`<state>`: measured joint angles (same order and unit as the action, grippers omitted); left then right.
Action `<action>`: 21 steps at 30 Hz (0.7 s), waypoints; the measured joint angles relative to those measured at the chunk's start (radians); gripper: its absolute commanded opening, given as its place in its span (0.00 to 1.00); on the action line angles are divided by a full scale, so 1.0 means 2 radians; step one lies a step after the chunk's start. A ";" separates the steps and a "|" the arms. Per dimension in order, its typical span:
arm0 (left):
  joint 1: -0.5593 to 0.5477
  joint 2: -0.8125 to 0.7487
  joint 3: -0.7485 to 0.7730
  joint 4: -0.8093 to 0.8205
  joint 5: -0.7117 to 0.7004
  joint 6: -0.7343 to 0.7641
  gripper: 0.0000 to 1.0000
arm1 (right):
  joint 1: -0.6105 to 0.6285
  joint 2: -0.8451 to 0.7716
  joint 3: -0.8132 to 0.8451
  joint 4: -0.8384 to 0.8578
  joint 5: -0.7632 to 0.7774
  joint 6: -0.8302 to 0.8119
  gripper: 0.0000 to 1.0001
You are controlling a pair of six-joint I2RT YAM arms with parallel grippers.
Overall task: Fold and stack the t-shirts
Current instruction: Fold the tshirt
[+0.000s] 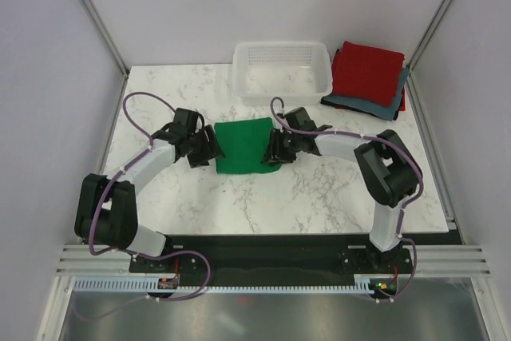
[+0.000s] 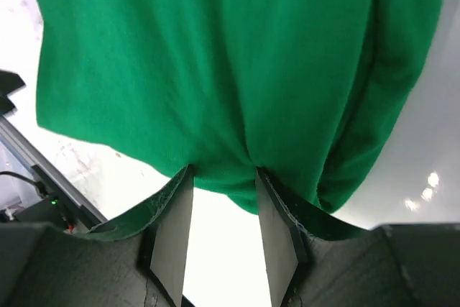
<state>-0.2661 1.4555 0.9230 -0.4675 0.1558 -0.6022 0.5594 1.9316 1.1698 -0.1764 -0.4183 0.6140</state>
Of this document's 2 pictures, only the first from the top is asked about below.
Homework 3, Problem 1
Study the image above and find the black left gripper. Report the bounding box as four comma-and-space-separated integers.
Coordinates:
187, 125, 224, 169

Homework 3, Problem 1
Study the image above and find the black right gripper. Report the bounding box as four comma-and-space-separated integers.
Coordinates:
261, 129, 301, 167

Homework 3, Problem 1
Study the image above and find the green t shirt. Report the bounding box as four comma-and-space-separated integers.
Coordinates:
214, 117, 281, 175

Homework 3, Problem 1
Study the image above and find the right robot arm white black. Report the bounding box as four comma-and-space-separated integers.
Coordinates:
262, 129, 423, 272

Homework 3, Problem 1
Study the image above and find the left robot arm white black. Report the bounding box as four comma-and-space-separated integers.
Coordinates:
74, 123, 224, 272

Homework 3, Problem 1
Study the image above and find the folded black t shirt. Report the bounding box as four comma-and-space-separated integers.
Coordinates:
319, 48, 400, 121

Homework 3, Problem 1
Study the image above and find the white plastic basket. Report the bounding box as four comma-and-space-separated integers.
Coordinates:
232, 41, 333, 106

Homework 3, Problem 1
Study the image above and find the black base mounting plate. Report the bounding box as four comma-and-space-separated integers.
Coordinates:
129, 234, 412, 286

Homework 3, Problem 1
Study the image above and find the folded grey blue t shirt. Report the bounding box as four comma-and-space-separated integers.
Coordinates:
320, 68, 409, 121

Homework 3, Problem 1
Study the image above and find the folded dark red t shirt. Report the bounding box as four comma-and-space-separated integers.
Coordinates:
398, 87, 406, 112

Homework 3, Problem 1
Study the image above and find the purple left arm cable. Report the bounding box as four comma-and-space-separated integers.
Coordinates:
73, 92, 212, 320

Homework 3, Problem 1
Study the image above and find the aluminium extrusion rail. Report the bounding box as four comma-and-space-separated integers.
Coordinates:
56, 245, 490, 278

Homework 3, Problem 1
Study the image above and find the white slotted cable duct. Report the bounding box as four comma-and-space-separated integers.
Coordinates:
73, 276, 397, 294

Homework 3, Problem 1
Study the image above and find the left aluminium frame post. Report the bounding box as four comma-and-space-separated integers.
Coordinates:
79, 0, 129, 79

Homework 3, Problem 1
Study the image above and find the aluminium frame post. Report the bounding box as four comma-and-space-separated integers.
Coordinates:
79, 0, 129, 79
406, 0, 455, 71

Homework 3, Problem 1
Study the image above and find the right aluminium frame post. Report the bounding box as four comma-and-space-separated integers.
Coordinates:
406, 0, 455, 71

